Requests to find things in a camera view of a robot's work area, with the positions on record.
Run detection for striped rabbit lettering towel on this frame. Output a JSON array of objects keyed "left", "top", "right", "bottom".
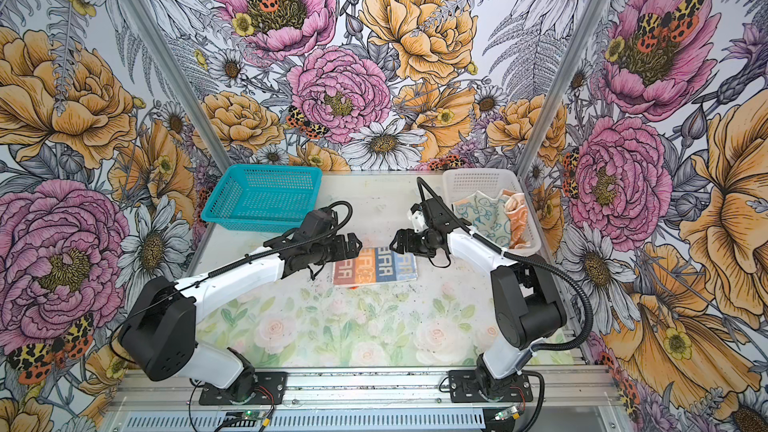
[{"left": 332, "top": 247, "right": 418, "bottom": 288}]

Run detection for cream towel blue swirls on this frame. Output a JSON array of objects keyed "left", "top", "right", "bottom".
[{"left": 452, "top": 191, "right": 511, "bottom": 247}]

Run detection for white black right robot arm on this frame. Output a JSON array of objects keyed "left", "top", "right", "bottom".
[{"left": 390, "top": 198, "right": 567, "bottom": 400}]

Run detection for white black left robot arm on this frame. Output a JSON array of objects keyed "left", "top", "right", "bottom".
[{"left": 117, "top": 206, "right": 363, "bottom": 403}]

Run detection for teal plastic basket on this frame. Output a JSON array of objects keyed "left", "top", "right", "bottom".
[{"left": 201, "top": 164, "right": 323, "bottom": 234}]

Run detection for white plastic laundry basket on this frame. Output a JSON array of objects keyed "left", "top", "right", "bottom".
[{"left": 442, "top": 168, "right": 542, "bottom": 256}]

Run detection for orange and white towel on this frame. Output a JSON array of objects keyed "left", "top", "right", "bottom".
[{"left": 501, "top": 189, "right": 528, "bottom": 247}]

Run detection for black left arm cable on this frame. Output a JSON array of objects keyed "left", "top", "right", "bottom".
[{"left": 107, "top": 200, "right": 355, "bottom": 432}]

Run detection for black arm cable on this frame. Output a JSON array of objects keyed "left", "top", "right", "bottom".
[
  {"left": 416, "top": 176, "right": 595, "bottom": 432},
  {"left": 107, "top": 200, "right": 355, "bottom": 432}
]

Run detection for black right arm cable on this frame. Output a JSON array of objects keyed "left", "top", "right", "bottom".
[{"left": 416, "top": 176, "right": 595, "bottom": 432}]

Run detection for aluminium front rail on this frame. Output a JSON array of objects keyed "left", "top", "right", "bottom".
[{"left": 102, "top": 365, "right": 632, "bottom": 431}]

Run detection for aluminium corner post right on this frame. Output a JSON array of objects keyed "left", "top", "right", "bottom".
[{"left": 515, "top": 0, "right": 610, "bottom": 178}]

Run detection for aluminium corner post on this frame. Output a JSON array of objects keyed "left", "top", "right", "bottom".
[
  {"left": 119, "top": 0, "right": 232, "bottom": 172},
  {"left": 515, "top": 0, "right": 610, "bottom": 178}
]

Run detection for aluminium corner post left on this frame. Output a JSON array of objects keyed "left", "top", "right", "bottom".
[{"left": 119, "top": 0, "right": 232, "bottom": 172}]

